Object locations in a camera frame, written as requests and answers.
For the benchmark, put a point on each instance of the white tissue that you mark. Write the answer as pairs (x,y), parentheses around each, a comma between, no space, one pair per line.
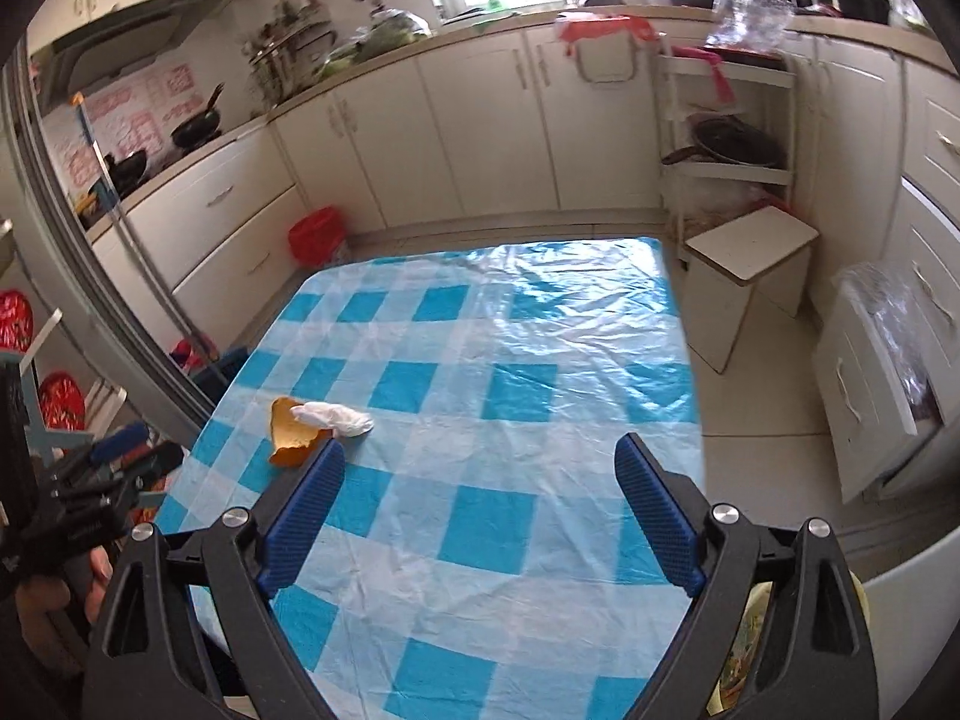
(337,418)

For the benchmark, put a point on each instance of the black wok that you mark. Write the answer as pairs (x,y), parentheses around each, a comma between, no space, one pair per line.
(196,131)

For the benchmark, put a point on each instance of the red paper wall decals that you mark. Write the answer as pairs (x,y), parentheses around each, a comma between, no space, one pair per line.
(142,124)

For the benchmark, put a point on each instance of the crumpled clear plastic bag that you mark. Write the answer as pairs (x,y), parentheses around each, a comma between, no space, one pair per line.
(900,322)

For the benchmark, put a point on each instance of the blue white shelf rack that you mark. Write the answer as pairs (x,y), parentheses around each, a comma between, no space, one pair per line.
(37,420)

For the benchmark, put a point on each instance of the grey sliding door frame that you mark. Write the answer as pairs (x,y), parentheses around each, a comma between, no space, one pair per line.
(105,300)

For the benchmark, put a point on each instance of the white refrigerator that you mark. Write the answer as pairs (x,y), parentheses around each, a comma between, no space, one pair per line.
(922,615)

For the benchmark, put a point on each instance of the red patterned bag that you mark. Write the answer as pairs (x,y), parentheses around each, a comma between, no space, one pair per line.
(15,322)
(64,401)

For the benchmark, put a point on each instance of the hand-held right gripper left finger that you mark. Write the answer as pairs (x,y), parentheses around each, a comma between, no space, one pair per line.
(300,517)

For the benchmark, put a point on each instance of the wall utensil rack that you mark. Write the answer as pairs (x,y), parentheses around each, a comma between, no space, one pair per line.
(285,45)

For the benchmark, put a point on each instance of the white tiered corner rack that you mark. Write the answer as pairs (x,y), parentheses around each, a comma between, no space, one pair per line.
(735,174)

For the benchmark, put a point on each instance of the white drawer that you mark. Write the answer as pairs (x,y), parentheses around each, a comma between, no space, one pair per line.
(855,390)

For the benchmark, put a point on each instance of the blue checkered plastic tablecloth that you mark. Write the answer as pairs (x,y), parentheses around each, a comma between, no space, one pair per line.
(487,465)

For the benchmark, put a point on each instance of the white wooden stool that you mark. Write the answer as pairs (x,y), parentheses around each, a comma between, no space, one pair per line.
(750,240)

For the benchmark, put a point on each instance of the black frying pan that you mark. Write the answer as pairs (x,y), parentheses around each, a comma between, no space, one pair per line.
(739,142)
(124,172)

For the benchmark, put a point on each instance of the person's left hand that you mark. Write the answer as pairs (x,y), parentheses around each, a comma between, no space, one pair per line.
(45,615)

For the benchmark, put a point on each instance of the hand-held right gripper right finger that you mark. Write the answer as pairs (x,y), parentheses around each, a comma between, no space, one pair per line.
(660,517)

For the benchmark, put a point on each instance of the white base cabinets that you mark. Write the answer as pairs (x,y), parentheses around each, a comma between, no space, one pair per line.
(480,135)

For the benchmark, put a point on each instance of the range hood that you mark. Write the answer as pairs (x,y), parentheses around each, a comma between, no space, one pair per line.
(127,45)

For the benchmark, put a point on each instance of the bag of green vegetables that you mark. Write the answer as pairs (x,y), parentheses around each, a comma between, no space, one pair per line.
(390,34)

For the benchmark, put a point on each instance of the mop with blue clamp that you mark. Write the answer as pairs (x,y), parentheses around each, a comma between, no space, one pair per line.
(105,187)

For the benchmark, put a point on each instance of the white drawer cabinet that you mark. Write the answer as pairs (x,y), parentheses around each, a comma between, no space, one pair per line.
(937,165)

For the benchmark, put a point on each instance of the red cloth strip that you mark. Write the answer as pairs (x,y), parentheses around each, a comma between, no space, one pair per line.
(720,75)

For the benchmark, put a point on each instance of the orange peel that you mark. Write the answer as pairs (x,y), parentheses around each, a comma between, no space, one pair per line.
(289,427)

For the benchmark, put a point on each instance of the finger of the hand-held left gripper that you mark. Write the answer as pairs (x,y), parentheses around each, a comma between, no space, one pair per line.
(120,446)
(154,461)

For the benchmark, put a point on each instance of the dark blue crate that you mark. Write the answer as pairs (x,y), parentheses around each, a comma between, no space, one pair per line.
(225,364)

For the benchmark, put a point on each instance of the red plastic basket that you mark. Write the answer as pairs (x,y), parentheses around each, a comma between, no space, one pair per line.
(315,236)

